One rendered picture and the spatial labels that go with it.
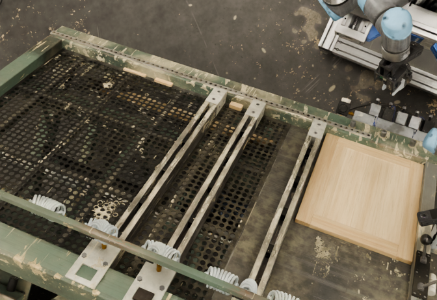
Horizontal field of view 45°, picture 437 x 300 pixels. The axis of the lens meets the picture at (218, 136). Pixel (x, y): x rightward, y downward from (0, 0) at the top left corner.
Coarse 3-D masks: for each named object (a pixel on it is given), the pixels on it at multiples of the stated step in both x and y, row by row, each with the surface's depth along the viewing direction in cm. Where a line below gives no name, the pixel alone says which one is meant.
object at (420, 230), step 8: (424, 168) 226; (432, 168) 224; (424, 176) 220; (432, 176) 220; (424, 184) 216; (432, 184) 216; (424, 192) 212; (432, 192) 213; (424, 200) 208; (432, 200) 209; (424, 208) 205; (432, 208) 206; (416, 232) 198; (424, 232) 196; (416, 240) 193; (416, 248) 189; (408, 288) 180; (408, 296) 176
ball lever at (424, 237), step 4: (424, 236) 177; (428, 236) 177; (420, 240) 178; (424, 240) 177; (428, 240) 176; (424, 244) 177; (428, 244) 177; (424, 248) 180; (424, 252) 181; (424, 256) 182; (420, 260) 184; (424, 260) 183
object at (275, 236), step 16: (320, 128) 230; (304, 144) 221; (304, 160) 219; (304, 176) 206; (288, 192) 198; (288, 208) 197; (272, 224) 185; (288, 224) 186; (272, 240) 184; (272, 256) 175; (256, 272) 169; (256, 288) 150
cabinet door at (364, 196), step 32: (320, 160) 222; (352, 160) 226; (384, 160) 228; (320, 192) 208; (352, 192) 211; (384, 192) 213; (416, 192) 215; (320, 224) 195; (352, 224) 198; (384, 224) 200; (416, 224) 201
